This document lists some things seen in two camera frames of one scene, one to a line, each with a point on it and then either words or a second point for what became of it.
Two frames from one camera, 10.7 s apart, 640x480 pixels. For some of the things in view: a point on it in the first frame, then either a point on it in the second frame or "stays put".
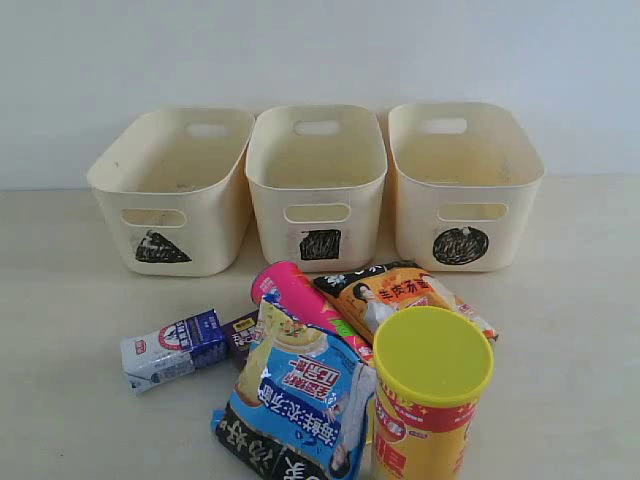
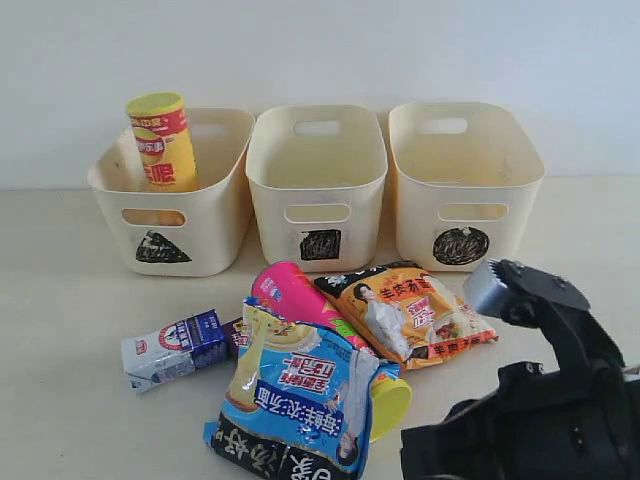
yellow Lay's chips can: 432,366 → 161,126
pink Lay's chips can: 286,281 stays put
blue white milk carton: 153,357 stays put
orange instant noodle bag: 369,296 stays put
